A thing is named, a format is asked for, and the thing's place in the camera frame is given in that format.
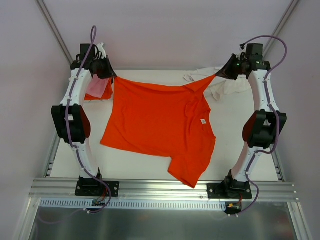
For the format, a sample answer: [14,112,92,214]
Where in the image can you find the folded orange t shirt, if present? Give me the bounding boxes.
[83,78,115,101]

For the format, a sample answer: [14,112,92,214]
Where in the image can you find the right corner frame post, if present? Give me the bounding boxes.
[263,0,301,55]

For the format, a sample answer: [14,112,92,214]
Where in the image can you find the folded pink t shirt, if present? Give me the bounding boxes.
[86,74,111,99]

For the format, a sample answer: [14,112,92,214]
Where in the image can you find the white slotted cable duct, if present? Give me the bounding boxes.
[39,198,226,211]

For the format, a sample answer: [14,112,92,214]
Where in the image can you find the crumpled white t shirt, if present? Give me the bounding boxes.
[183,66,251,101]

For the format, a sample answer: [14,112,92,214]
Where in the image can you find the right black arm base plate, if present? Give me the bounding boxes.
[206,181,253,200]

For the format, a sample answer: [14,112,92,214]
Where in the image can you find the aluminium mounting rail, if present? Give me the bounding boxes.
[28,177,300,203]

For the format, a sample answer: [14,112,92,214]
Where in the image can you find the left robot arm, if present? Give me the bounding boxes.
[51,43,116,196]

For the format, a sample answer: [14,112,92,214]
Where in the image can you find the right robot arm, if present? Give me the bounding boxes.
[207,43,287,199]

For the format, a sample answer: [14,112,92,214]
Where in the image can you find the orange t shirt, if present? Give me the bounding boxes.
[83,78,115,101]
[100,76,216,188]

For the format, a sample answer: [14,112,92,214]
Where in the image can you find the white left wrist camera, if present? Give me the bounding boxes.
[96,42,107,59]

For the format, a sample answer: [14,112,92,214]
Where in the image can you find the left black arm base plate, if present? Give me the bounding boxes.
[74,177,120,197]

